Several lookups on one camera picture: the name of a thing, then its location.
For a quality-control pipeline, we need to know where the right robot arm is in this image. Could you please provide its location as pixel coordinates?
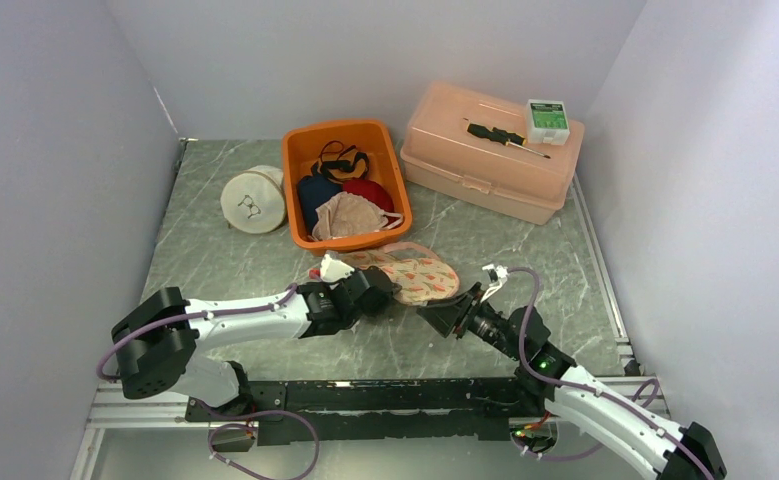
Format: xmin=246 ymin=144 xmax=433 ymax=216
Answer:
xmin=417 ymin=285 xmax=728 ymax=479

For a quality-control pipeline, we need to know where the orange plastic bin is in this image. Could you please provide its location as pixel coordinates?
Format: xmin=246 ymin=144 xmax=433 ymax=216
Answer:
xmin=281 ymin=118 xmax=413 ymax=257

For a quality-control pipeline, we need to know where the pink plastic storage box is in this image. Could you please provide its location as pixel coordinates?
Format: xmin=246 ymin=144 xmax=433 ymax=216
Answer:
xmin=400 ymin=82 xmax=585 ymax=225

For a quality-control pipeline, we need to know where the black yellow screwdriver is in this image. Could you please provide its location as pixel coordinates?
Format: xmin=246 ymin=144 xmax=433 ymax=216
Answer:
xmin=464 ymin=117 xmax=551 ymax=159

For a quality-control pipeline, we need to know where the floral mesh laundry bag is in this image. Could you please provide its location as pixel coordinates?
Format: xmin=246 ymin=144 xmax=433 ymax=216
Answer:
xmin=340 ymin=242 xmax=460 ymax=306

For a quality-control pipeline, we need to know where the white green small box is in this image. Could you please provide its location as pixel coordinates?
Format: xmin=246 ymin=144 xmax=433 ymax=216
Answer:
xmin=525 ymin=99 xmax=570 ymax=146

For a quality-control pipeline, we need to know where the red bra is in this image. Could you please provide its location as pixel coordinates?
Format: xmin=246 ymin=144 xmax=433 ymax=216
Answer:
xmin=341 ymin=178 xmax=395 ymax=213

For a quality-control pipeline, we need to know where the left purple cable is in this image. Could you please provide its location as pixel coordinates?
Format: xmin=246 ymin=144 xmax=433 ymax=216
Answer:
xmin=96 ymin=283 xmax=299 ymax=383

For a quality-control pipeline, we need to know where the navy blue bra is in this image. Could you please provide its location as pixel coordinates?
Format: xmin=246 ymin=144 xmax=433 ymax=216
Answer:
xmin=296 ymin=176 xmax=342 ymax=232

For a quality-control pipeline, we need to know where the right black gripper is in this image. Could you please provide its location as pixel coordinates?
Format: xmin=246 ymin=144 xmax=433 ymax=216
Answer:
xmin=417 ymin=282 xmax=522 ymax=360

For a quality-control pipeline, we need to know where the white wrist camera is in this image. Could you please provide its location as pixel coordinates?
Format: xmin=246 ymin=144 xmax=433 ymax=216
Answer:
xmin=308 ymin=252 xmax=356 ymax=284
xmin=482 ymin=264 xmax=509 ymax=301

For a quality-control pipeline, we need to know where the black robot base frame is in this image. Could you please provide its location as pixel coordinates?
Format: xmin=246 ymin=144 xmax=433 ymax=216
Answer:
xmin=185 ymin=377 xmax=545 ymax=446

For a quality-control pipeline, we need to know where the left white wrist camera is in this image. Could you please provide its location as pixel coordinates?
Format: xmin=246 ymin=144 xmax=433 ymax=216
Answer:
xmin=308 ymin=252 xmax=356 ymax=284

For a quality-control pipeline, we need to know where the black orange bra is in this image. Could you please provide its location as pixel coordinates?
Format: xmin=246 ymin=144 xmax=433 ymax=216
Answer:
xmin=310 ymin=140 xmax=370 ymax=184

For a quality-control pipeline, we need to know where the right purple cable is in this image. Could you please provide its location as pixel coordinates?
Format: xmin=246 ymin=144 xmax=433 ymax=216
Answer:
xmin=506 ymin=266 xmax=715 ymax=480

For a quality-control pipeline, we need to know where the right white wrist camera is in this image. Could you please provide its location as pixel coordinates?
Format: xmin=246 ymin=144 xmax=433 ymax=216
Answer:
xmin=482 ymin=264 xmax=509 ymax=301

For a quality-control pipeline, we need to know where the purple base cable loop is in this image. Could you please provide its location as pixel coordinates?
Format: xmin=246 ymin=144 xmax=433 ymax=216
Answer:
xmin=207 ymin=410 xmax=321 ymax=480

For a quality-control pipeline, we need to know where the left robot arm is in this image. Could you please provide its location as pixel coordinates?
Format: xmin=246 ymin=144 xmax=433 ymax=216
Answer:
xmin=97 ymin=267 xmax=399 ymax=420

